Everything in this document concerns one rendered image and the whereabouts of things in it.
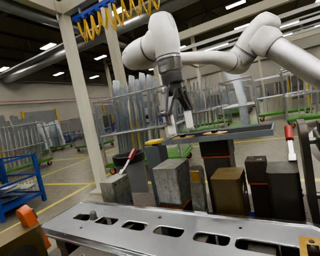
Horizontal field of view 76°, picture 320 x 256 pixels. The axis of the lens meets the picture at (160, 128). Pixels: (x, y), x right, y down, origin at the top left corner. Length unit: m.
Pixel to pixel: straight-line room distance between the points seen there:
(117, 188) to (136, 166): 2.30
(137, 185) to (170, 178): 2.56
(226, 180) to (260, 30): 0.81
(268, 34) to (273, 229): 0.88
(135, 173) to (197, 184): 2.53
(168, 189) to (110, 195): 0.26
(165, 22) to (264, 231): 0.66
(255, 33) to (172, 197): 0.87
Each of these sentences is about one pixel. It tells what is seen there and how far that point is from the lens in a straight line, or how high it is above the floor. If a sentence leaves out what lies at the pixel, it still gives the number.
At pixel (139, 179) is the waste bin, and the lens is 3.14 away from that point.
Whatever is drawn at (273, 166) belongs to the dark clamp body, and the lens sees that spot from 0.61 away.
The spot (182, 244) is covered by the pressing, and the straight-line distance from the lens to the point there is 0.48.
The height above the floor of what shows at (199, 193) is 1.04.
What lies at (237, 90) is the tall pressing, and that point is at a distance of 6.76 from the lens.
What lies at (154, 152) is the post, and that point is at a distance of 0.83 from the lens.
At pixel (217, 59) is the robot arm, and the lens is 1.04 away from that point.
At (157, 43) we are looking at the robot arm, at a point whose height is 1.50.
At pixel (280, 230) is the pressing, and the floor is 1.00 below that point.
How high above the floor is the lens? 1.28
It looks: 5 degrees down
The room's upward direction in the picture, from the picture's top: 11 degrees counter-clockwise
